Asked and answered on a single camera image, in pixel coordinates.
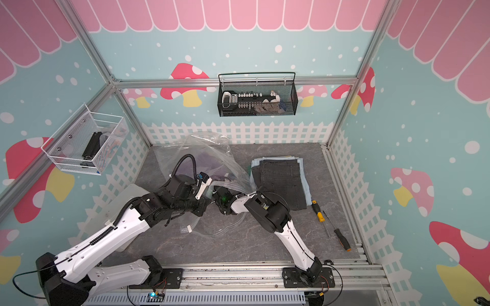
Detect yellow black screwdriver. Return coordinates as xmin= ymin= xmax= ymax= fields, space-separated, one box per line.
xmin=311 ymin=200 xmax=331 ymax=238

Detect black part in white basket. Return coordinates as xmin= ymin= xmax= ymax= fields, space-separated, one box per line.
xmin=82 ymin=132 xmax=103 ymax=160

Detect white black items in basket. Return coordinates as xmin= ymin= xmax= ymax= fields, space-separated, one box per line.
xmin=218 ymin=91 xmax=287 ymax=117

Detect clear plastic vacuum bag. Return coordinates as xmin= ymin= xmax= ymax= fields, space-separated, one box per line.
xmin=154 ymin=131 xmax=256 ymax=239

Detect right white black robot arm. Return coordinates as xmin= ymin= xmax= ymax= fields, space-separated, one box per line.
xmin=213 ymin=187 xmax=335 ymax=288

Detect translucent plastic storage box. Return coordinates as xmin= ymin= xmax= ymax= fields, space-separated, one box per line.
xmin=77 ymin=184 xmax=148 ymax=243

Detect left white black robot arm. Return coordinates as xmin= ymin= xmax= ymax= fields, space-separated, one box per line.
xmin=34 ymin=154 xmax=212 ymax=305

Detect dark grey denim trousers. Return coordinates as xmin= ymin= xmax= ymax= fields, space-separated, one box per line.
xmin=251 ymin=156 xmax=311 ymax=210

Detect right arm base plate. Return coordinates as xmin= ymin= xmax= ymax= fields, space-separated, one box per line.
xmin=281 ymin=267 xmax=336 ymax=289

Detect black wire mesh basket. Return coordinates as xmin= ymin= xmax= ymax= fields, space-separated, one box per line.
xmin=217 ymin=72 xmax=299 ymax=117

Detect purple garment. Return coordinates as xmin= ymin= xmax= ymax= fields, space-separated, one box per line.
xmin=193 ymin=152 xmax=230 ymax=181

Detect small green circuit board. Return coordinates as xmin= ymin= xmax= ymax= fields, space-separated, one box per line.
xmin=147 ymin=291 xmax=165 ymax=303

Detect light blue garment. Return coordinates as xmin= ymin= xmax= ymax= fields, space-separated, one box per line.
xmin=251 ymin=156 xmax=312 ymax=206

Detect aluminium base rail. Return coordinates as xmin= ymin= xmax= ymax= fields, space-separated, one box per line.
xmin=86 ymin=262 xmax=397 ymax=305

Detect black handled screwdriver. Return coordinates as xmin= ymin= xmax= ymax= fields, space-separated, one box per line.
xmin=322 ymin=210 xmax=352 ymax=252

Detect white wire mesh basket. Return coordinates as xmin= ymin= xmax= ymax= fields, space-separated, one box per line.
xmin=41 ymin=105 xmax=130 ymax=175

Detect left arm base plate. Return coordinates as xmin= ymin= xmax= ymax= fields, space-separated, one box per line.
xmin=129 ymin=269 xmax=184 ymax=290

